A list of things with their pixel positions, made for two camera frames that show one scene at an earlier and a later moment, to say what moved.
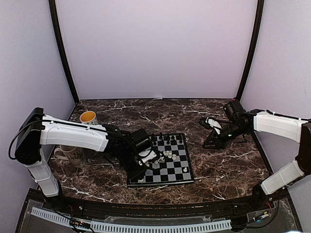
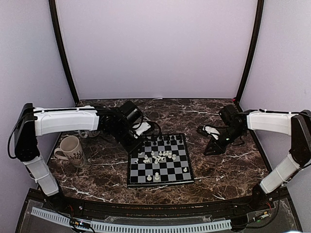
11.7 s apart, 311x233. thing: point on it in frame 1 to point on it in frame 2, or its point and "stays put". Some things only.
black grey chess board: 172,165 stays put
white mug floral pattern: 76,156 stays put
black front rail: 213,208 stays put
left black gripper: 132,174 to 130,148
